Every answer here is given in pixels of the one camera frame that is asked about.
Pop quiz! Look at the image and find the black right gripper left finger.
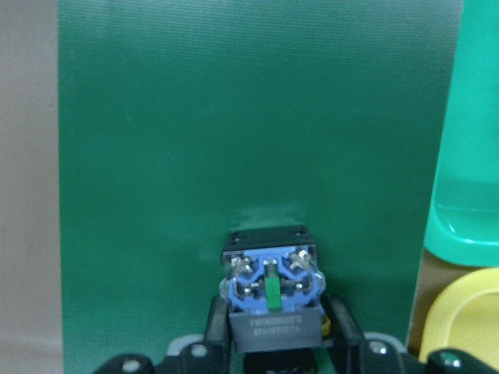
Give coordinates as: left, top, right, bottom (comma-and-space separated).
203, 296, 232, 351

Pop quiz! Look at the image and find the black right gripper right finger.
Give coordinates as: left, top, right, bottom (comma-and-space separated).
323, 295, 365, 351

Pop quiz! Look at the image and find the green push button switch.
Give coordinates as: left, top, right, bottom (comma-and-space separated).
219, 225, 326, 354

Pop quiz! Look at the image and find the yellow plastic tray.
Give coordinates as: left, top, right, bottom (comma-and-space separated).
419, 267, 498, 369

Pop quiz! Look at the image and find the green plastic tray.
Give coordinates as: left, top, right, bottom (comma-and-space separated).
423, 1, 498, 267

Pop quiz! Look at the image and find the green conveyor belt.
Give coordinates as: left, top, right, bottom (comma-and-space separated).
58, 1, 463, 373

